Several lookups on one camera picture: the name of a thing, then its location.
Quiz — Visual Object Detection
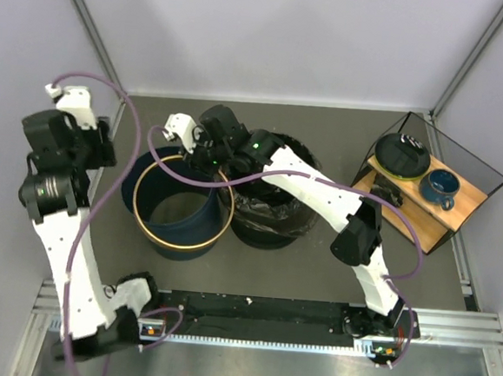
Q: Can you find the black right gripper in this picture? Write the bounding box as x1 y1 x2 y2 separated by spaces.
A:
177 129 233 180

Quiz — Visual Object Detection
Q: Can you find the dark blue gold-rimmed trash bin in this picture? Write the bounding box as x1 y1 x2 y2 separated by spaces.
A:
121 153 228 261

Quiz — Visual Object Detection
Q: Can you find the black bin liner bucket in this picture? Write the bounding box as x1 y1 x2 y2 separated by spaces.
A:
227 128 326 255

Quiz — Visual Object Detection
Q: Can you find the black trash bag roll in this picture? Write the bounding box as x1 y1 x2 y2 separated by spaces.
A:
371 173 404 208

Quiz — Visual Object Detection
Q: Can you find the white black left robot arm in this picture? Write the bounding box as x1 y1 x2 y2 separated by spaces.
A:
18 109 162 361

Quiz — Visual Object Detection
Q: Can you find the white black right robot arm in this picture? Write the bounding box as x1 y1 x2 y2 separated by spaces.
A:
167 104 406 337

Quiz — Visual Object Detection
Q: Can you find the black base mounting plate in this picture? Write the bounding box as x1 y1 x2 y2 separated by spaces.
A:
157 290 420 346

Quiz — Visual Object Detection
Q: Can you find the black round plate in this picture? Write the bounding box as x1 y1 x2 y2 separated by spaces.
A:
374 132 431 181

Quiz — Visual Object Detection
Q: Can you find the wooden shelf with glass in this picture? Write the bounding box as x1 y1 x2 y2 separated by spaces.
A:
352 112 503 254

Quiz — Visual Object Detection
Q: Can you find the blue ceramic mug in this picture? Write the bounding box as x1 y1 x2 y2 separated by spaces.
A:
419 168 460 211

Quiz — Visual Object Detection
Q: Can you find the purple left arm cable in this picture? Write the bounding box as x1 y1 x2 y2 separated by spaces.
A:
27 69 204 376

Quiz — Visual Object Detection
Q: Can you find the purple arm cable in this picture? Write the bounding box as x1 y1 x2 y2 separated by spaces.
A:
130 125 434 370
27 69 204 376

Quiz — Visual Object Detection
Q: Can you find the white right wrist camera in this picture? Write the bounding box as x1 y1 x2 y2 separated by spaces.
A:
161 113 198 155

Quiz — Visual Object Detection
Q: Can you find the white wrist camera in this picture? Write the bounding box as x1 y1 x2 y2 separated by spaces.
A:
161 113 198 155
45 83 98 130

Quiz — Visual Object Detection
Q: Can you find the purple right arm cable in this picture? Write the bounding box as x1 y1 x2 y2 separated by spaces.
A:
130 125 434 370

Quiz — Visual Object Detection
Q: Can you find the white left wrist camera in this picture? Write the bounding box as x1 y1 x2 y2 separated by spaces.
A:
45 83 98 130

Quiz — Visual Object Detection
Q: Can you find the grey slotted cable duct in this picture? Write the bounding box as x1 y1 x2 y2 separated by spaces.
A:
48 309 400 361

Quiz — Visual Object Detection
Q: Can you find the aluminium frame rail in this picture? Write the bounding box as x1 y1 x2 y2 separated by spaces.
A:
31 275 503 352

